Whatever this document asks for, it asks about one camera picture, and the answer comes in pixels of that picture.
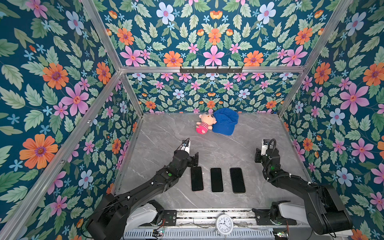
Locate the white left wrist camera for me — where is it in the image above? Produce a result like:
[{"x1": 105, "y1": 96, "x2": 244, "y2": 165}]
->
[{"x1": 180, "y1": 139, "x2": 190, "y2": 154}]

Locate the pink plush pig toy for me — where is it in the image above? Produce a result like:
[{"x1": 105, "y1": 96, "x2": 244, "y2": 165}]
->
[{"x1": 196, "y1": 113, "x2": 217, "y2": 135}]

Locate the blue baseball cap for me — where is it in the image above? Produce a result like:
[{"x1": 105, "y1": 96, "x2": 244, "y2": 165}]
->
[{"x1": 213, "y1": 108, "x2": 239, "y2": 136}]

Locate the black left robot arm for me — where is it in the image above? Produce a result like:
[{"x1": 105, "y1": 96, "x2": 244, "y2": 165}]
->
[{"x1": 86, "y1": 150, "x2": 199, "y2": 240}]

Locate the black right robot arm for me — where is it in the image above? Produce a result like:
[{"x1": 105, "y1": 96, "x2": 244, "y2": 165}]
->
[{"x1": 255, "y1": 148, "x2": 353, "y2": 235}]

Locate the blue-edged smartphone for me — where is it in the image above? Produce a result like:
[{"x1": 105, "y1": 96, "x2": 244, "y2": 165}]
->
[{"x1": 210, "y1": 168, "x2": 224, "y2": 193}]

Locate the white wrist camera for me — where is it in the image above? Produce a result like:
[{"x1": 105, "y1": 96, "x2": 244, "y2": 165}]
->
[
  {"x1": 180, "y1": 139, "x2": 190, "y2": 154},
  {"x1": 261, "y1": 139, "x2": 271, "y2": 156}
]

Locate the silver-edged black smartphone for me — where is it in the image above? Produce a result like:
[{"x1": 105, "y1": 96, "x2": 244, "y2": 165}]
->
[{"x1": 230, "y1": 168, "x2": 246, "y2": 194}]

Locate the purple-edged smartphone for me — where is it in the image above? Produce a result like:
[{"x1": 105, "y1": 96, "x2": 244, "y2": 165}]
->
[{"x1": 191, "y1": 167, "x2": 204, "y2": 192}]

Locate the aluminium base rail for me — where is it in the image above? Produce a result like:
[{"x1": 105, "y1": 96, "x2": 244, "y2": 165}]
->
[{"x1": 162, "y1": 208, "x2": 309, "y2": 228}]

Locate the black hook rail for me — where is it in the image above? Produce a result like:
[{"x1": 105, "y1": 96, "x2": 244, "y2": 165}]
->
[{"x1": 180, "y1": 66, "x2": 243, "y2": 75}]

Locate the white round clock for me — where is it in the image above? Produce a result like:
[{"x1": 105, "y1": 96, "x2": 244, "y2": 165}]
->
[{"x1": 216, "y1": 214, "x2": 234, "y2": 236}]

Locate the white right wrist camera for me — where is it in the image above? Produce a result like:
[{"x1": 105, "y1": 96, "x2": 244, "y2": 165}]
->
[{"x1": 261, "y1": 139, "x2": 271, "y2": 156}]

